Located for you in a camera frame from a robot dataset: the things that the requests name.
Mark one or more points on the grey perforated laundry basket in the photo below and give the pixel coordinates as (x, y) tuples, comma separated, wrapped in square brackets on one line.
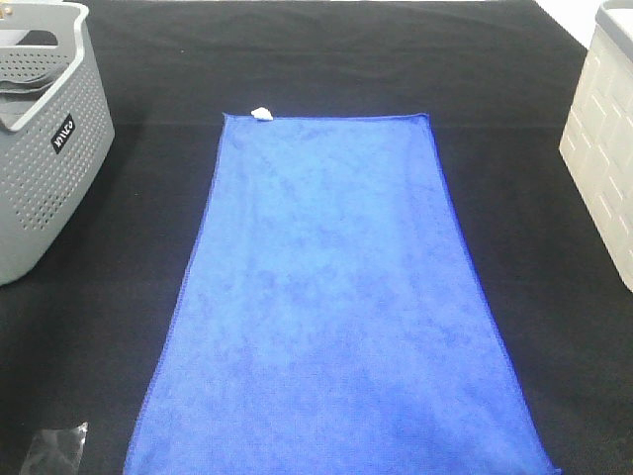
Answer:
[(51, 155)]

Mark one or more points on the white storage box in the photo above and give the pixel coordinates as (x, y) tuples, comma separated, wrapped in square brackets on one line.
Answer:
[(596, 143)]

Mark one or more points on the blue microfibre towel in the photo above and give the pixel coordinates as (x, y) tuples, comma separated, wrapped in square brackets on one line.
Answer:
[(330, 319)]

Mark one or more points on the clear tape strip left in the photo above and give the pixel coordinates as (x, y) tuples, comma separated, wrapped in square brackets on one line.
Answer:
[(55, 451)]

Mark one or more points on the black table cloth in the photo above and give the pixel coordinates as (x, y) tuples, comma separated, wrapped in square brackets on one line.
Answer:
[(82, 332)]

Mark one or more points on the grey towel in basket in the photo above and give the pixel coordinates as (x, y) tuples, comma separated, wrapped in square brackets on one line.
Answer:
[(18, 96)]

